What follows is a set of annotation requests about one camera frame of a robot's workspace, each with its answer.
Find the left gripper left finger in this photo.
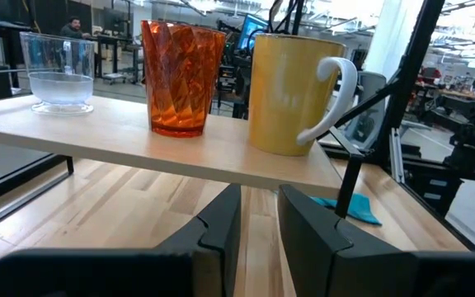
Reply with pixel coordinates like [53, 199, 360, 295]
[154, 183, 242, 297]

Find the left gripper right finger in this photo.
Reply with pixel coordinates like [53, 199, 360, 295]
[277, 184, 416, 297]

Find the yellow mug with white handle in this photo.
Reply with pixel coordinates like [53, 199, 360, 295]
[247, 32, 360, 158]

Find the red faceted plastic cup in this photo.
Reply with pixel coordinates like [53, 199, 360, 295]
[140, 19, 227, 139]

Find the small clear plastic cup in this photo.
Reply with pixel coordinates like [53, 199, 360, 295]
[19, 31, 96, 116]

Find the blue microfibre cloth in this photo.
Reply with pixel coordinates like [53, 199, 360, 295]
[309, 192, 383, 227]

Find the grey office chair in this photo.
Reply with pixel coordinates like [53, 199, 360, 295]
[343, 70, 388, 150]

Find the computer monitor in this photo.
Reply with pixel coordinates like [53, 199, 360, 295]
[235, 13, 270, 53]

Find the white pillar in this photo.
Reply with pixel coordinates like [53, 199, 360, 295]
[362, 0, 427, 86]

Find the person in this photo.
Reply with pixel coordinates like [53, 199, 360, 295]
[59, 15, 93, 40]

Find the black metal table frame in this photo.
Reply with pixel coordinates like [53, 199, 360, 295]
[318, 0, 475, 253]

